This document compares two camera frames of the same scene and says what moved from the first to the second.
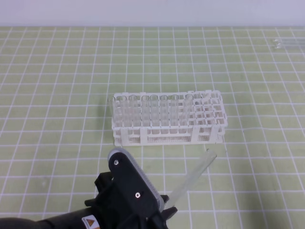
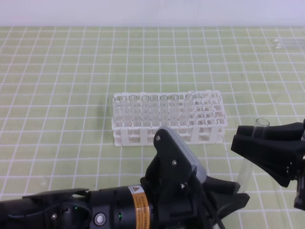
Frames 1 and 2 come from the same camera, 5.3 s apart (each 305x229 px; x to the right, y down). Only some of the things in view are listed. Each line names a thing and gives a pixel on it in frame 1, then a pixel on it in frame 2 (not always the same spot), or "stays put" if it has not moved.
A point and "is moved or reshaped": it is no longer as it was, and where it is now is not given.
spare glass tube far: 289,40 stays put
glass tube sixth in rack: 164,111 stays put
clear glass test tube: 208,157 is moved or reshaped
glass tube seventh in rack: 174,110 stays put
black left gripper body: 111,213 to 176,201
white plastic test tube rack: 168,118 stays put
